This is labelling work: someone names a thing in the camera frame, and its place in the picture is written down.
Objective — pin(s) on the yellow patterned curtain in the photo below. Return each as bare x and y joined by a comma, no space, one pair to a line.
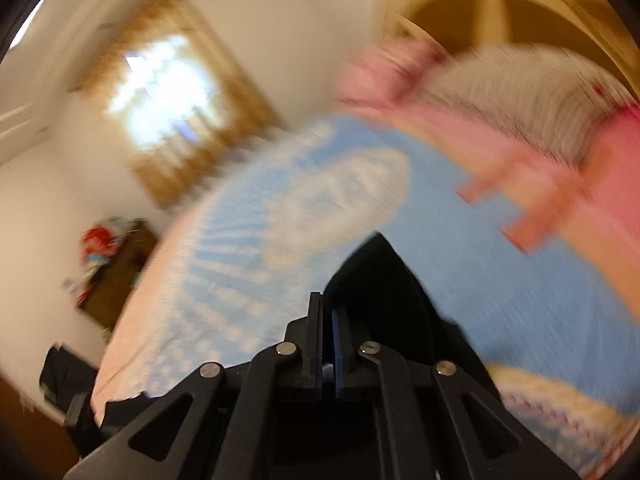
170,90

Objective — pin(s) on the black pants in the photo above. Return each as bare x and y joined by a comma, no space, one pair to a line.
395,285

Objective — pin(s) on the dark wooden cabinet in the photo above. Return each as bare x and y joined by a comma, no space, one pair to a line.
122,275

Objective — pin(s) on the black bag on floor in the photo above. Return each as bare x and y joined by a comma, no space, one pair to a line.
67,370

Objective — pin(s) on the wooden headboard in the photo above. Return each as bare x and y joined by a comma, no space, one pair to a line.
565,5

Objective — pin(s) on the blue printed bed sheet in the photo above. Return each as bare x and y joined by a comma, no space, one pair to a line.
450,270

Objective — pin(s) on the brown wooden door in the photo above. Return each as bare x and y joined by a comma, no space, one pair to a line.
25,435

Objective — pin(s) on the red gift box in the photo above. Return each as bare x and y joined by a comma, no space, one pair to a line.
97,241

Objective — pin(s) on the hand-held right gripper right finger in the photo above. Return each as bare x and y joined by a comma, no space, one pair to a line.
340,355

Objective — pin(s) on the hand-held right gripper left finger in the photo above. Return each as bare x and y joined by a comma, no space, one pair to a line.
316,350

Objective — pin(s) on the grey striped pillow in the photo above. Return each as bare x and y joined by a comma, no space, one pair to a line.
520,95

